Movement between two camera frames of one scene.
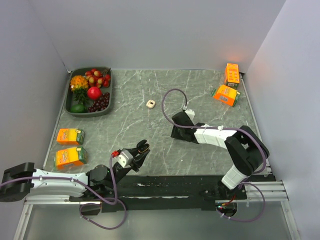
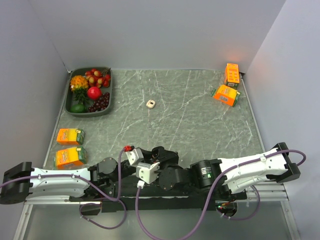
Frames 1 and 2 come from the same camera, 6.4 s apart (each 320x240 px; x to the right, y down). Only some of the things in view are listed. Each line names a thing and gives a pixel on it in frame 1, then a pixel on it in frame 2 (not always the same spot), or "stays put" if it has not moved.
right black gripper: (175, 134) to (169, 156)
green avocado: (79, 108) stays put
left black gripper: (138, 159) to (147, 155)
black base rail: (161, 193) stays put
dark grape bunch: (100, 104) stays put
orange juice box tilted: (228, 95) stays put
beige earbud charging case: (150, 103) stays put
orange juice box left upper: (70, 136) stays put
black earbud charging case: (142, 146) to (158, 152)
